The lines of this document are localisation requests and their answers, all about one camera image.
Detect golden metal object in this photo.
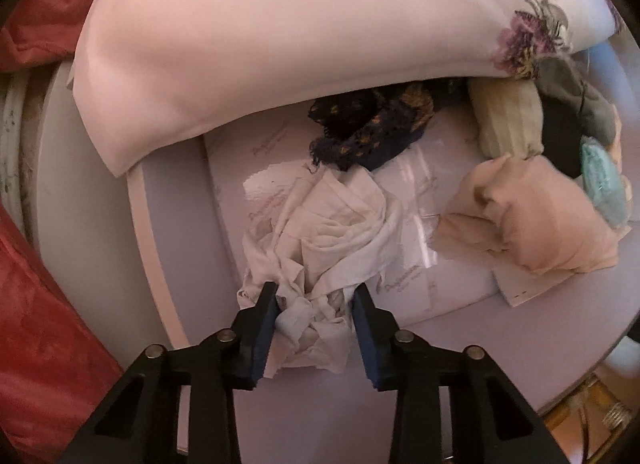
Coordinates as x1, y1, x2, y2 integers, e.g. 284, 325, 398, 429
542, 359, 640, 464

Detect red cloth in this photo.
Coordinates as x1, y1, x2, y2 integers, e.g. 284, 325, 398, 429
0, 0, 126, 450

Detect grey cloth bundle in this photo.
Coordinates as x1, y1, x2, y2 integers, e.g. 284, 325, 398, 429
537, 59, 618, 145

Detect peach tights bundle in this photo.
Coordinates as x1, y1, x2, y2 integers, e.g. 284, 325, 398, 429
432, 154, 633, 276

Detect floral embroidered pale cloth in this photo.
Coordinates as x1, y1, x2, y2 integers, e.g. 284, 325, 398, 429
67, 0, 626, 177

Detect printed white paper sheets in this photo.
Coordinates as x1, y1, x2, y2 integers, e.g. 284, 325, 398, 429
202, 117, 501, 330

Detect teal cloth roll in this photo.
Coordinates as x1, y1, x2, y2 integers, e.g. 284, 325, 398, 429
580, 137, 628, 225

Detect white cloth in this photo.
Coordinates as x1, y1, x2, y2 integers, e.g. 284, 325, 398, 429
236, 167, 405, 380

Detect navy patterned cloth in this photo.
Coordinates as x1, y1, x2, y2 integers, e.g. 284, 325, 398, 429
307, 82, 436, 172

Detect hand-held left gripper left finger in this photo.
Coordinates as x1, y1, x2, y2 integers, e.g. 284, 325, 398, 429
57, 281, 278, 464

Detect pale green sock roll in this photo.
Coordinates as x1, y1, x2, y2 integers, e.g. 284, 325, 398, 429
467, 79, 546, 160

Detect black sock roll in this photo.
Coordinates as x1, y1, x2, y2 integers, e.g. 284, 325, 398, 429
540, 99, 601, 180

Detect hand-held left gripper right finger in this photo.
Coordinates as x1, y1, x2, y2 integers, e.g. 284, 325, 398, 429
351, 284, 571, 464

